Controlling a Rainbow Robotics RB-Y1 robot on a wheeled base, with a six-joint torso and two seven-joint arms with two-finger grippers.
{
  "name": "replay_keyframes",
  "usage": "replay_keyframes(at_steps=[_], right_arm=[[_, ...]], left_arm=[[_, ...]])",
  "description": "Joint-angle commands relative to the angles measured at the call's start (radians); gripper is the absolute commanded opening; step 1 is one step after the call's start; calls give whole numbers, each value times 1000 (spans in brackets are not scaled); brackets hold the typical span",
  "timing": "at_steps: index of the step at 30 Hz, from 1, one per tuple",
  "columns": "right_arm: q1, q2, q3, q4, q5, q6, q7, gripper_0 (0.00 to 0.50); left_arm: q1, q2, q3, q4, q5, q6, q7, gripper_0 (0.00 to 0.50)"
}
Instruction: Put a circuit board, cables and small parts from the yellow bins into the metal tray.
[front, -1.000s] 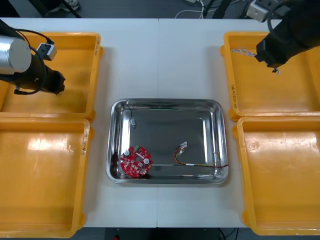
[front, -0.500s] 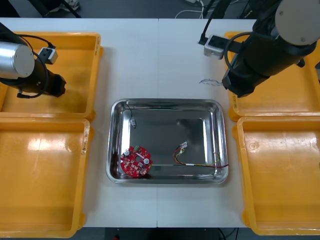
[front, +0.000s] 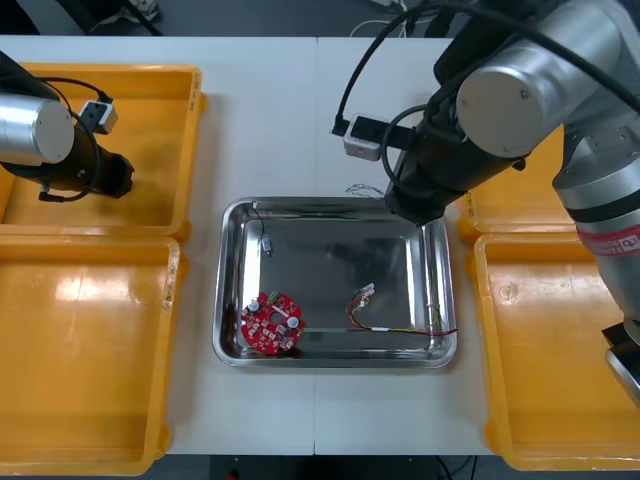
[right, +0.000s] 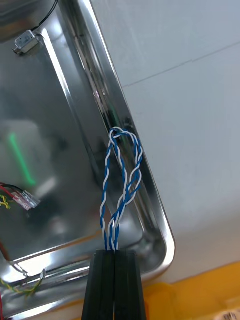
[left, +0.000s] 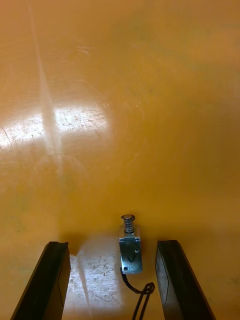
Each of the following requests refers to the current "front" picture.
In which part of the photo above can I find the red green-yellow wire harness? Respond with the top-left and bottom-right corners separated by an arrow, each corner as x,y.
345,282 -> 460,338

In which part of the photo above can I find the yellow-orange plastic bin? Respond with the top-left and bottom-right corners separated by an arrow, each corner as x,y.
0,233 -> 191,477
452,122 -> 584,245
463,230 -> 640,473
0,62 -> 210,239

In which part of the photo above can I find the round red circuit board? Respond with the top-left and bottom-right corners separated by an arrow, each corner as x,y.
239,290 -> 308,357

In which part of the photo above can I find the white cable on floor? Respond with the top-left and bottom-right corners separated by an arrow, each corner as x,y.
348,18 -> 409,39

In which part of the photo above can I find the steel tray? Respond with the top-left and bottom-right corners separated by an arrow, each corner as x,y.
211,196 -> 459,371

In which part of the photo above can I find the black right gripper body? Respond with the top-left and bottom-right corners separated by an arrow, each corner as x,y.
383,148 -> 472,228

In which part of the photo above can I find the metal solenoid with long cable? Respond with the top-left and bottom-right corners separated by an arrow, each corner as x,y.
251,199 -> 277,259

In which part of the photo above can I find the blue-white twisted wire harness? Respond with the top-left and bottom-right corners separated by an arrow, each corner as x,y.
344,181 -> 391,203

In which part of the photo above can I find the black chair base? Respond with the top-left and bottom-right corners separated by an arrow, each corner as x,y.
74,0 -> 165,38

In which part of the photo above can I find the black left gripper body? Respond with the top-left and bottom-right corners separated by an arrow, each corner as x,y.
96,152 -> 137,200

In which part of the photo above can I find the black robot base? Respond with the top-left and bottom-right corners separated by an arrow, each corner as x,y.
208,454 -> 317,480

